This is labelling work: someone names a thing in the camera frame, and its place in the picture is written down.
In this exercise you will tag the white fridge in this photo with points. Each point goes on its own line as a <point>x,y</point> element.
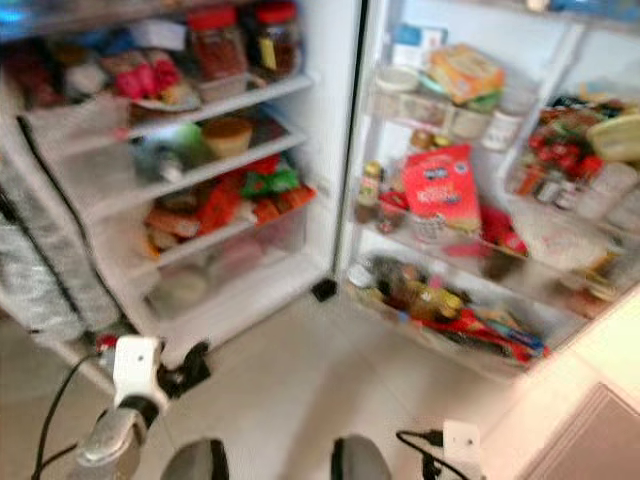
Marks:
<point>325,150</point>

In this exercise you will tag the grey robot left leg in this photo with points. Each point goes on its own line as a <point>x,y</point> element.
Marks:
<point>195,460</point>

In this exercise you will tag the orange-red snack packet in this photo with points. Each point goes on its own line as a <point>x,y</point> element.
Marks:
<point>220,206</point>

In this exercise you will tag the bubble wrap sheet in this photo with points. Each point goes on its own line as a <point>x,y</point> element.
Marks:
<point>50,270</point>

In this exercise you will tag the orange noodle package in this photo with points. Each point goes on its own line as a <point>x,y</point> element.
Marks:
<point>285,204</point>

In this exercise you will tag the green snack packet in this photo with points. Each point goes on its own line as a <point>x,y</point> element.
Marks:
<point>270,181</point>

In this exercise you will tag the yellow oil bottle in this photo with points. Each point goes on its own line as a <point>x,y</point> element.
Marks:
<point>420,292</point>

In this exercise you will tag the dark sauce bottle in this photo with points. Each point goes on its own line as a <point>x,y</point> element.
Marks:
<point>370,195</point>

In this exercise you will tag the pink wrapped food pack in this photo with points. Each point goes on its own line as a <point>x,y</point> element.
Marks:
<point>148,76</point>

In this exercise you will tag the red food pouch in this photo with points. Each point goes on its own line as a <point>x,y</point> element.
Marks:
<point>442,190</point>

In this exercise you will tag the red flat snack packet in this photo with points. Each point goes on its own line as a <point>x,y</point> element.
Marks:
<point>495,335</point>

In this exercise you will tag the red lid jar brown contents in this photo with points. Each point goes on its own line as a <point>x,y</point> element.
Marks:
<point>218,50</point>

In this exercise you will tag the red lid jar yellow label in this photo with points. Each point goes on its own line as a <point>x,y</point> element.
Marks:
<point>278,40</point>

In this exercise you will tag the blue white carton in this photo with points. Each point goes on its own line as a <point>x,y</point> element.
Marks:
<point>418,45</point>

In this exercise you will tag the white jar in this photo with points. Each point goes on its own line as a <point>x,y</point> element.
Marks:
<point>508,120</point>

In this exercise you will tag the orange yellow food package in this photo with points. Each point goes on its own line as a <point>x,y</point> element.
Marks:
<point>466,72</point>

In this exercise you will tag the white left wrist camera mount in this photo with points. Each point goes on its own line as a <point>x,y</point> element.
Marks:
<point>140,365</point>

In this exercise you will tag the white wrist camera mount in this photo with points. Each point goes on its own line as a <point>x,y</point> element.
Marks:
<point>140,365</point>
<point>464,442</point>

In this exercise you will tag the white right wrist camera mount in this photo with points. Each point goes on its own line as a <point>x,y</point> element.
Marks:
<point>464,442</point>

